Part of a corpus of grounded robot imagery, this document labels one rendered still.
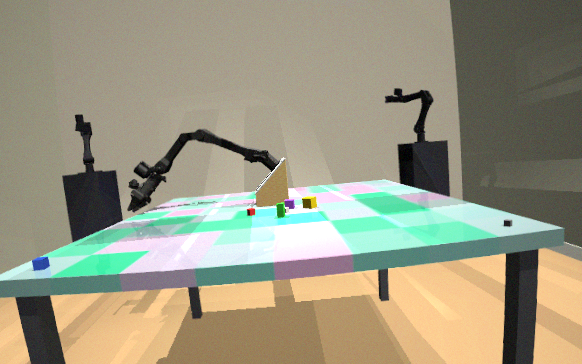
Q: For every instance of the small blue block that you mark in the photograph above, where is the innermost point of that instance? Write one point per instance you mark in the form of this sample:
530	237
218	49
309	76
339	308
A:
40	263

